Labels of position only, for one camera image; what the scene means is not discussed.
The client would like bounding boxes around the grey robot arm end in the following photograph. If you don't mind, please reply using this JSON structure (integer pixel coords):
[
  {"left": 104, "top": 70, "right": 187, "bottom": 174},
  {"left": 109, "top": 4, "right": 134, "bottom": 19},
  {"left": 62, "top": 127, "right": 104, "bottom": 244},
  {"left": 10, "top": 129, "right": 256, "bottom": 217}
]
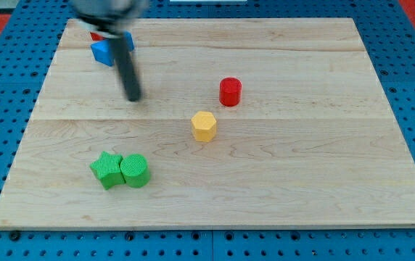
[{"left": 70, "top": 0, "right": 149, "bottom": 38}]

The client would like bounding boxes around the red block behind arm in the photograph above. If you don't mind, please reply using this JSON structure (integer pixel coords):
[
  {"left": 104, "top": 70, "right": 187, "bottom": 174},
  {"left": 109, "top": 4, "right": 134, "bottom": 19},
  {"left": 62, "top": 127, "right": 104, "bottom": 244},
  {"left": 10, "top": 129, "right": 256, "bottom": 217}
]
[{"left": 90, "top": 32, "right": 105, "bottom": 41}]

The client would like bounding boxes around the yellow hexagon block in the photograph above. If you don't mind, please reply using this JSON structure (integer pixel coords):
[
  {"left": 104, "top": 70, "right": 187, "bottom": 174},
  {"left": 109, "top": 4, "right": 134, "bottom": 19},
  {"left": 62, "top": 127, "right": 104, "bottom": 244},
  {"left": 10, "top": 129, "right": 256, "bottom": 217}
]
[{"left": 191, "top": 111, "right": 217, "bottom": 142}]

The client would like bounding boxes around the green star block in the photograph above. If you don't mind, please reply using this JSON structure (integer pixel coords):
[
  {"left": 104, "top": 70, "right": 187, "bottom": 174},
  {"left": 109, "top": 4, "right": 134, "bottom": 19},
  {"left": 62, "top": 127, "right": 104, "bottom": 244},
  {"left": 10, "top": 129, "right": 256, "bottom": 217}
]
[{"left": 89, "top": 152, "right": 125, "bottom": 190}]

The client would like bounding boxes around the red cylinder block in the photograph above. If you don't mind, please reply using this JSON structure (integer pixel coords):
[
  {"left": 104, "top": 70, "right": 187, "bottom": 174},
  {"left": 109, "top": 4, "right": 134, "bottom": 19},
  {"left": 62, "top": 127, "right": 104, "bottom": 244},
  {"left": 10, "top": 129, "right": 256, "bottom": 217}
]
[{"left": 219, "top": 77, "right": 242, "bottom": 107}]

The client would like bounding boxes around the green cylinder block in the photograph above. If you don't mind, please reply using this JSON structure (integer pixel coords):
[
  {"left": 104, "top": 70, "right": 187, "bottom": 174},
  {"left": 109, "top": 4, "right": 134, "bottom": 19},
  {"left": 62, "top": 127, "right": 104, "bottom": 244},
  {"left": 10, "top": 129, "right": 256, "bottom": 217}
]
[{"left": 120, "top": 154, "right": 151, "bottom": 188}]

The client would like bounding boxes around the wooden board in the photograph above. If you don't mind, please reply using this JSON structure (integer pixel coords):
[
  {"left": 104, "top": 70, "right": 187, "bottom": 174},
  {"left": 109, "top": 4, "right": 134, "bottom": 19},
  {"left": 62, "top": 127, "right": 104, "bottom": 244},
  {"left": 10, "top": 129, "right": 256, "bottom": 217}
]
[{"left": 0, "top": 18, "right": 415, "bottom": 231}]

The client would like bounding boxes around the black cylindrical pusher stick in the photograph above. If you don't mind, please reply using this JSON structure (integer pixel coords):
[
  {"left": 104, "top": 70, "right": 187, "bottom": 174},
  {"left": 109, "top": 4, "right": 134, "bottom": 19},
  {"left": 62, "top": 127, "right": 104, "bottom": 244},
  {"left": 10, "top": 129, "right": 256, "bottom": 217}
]
[{"left": 109, "top": 33, "right": 141, "bottom": 102}]

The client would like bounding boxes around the blue cube block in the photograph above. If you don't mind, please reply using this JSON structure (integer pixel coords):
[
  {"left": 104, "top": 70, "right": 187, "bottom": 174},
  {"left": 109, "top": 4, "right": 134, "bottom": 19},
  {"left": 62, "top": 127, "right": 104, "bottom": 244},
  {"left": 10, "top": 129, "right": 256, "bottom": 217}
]
[{"left": 90, "top": 39, "right": 114, "bottom": 67}]

